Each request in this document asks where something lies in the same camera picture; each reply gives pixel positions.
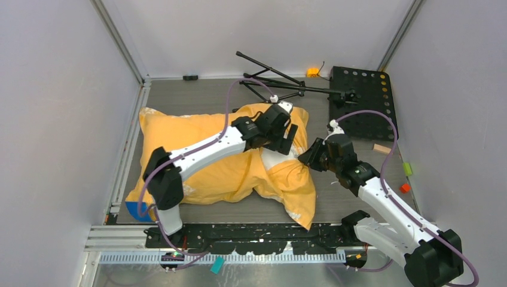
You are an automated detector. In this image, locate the green block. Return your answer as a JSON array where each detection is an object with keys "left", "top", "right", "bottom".
[{"left": 402, "top": 162, "right": 413, "bottom": 176}]

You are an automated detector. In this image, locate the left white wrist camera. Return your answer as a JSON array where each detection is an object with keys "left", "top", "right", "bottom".
[{"left": 269, "top": 94, "right": 294, "bottom": 114}]

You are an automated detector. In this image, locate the teal tape piece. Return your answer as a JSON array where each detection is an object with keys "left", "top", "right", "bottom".
[{"left": 210, "top": 256, "right": 225, "bottom": 274}]

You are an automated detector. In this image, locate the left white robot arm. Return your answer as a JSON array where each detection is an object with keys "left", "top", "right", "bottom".
[{"left": 142, "top": 101, "right": 298, "bottom": 248}]

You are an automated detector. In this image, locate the white slotted cable duct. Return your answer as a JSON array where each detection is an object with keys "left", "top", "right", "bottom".
[{"left": 99, "top": 250, "right": 346, "bottom": 264}]

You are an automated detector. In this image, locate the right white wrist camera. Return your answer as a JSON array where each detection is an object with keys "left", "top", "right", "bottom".
[{"left": 325, "top": 120, "right": 344, "bottom": 140}]

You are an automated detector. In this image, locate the black folded tripod stand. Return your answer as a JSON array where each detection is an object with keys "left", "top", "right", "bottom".
[{"left": 236, "top": 51, "right": 359, "bottom": 108}]

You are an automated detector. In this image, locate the red block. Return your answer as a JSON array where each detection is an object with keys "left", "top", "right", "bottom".
[{"left": 399, "top": 183, "right": 411, "bottom": 194}]

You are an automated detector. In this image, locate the yellow printed pillowcase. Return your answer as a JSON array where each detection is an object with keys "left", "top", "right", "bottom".
[{"left": 125, "top": 103, "right": 317, "bottom": 231}]

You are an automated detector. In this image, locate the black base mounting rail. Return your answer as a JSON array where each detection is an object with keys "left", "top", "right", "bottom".
[{"left": 144, "top": 223, "right": 372, "bottom": 255}]

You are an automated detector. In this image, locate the white pillow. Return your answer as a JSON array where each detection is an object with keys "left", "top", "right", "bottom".
[{"left": 261, "top": 144, "right": 306, "bottom": 170}]

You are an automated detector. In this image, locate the wooden block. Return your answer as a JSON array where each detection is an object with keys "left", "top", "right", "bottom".
[{"left": 372, "top": 143, "right": 392, "bottom": 155}]

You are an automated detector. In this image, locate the blue cloth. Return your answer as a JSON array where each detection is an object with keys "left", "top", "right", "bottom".
[{"left": 125, "top": 201, "right": 154, "bottom": 222}]

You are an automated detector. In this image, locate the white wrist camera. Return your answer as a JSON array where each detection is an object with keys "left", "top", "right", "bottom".
[
  {"left": 325, "top": 120, "right": 344, "bottom": 140},
  {"left": 269, "top": 94, "right": 294, "bottom": 114}
]

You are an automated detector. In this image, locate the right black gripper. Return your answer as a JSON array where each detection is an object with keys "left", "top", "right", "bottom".
[{"left": 298, "top": 138, "right": 341, "bottom": 173}]

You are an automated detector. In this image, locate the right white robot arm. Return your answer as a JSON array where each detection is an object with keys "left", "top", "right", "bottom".
[{"left": 298, "top": 134, "right": 464, "bottom": 286}]

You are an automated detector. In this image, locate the orange tape roll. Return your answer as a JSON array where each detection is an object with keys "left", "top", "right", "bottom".
[{"left": 306, "top": 68, "right": 320, "bottom": 78}]

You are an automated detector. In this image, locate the black perforated metal plate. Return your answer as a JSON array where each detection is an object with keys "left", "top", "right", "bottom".
[{"left": 328, "top": 66, "right": 397, "bottom": 142}]

